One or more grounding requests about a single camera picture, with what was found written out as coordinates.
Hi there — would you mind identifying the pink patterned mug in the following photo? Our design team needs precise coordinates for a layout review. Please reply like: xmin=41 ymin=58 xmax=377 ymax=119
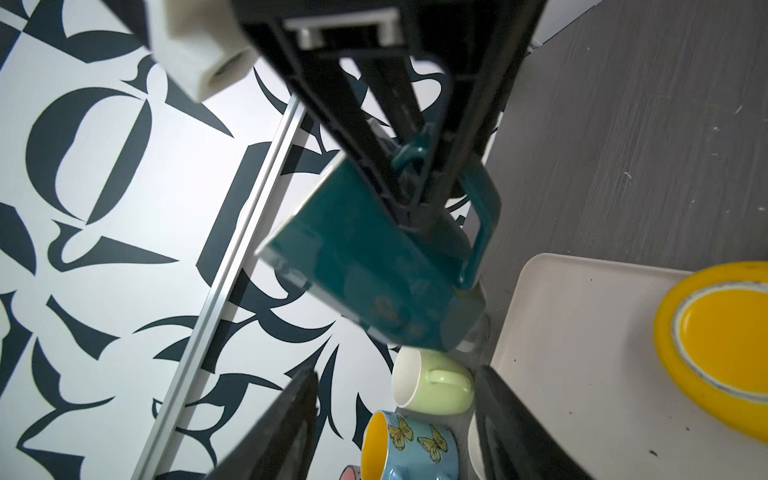
xmin=339 ymin=465 xmax=362 ymax=480

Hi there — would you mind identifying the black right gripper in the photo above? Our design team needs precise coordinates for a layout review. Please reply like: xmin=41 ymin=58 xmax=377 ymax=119
xmin=98 ymin=0 xmax=548 ymax=232

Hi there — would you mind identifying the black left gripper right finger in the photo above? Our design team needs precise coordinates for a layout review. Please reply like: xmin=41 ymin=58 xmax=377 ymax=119
xmin=475 ymin=366 xmax=590 ymax=479

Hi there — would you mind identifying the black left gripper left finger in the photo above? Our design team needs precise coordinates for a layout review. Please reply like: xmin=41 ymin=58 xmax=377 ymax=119
xmin=206 ymin=369 xmax=319 ymax=479

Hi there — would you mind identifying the dark green mug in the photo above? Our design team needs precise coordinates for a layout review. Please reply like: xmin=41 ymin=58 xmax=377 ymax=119
xmin=255 ymin=152 xmax=501 ymax=351

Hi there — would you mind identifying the light green mug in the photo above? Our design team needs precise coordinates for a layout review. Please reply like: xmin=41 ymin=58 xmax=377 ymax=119
xmin=391 ymin=346 xmax=475 ymax=416

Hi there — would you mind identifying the beige plastic tray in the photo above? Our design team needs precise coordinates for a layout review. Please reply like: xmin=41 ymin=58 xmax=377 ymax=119
xmin=491 ymin=253 xmax=767 ymax=479

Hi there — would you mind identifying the yellow mug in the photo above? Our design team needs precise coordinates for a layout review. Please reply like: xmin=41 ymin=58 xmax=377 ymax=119
xmin=654 ymin=261 xmax=767 ymax=442

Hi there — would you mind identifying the blue butterfly mug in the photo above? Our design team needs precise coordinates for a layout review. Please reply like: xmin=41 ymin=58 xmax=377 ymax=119
xmin=361 ymin=411 xmax=460 ymax=480

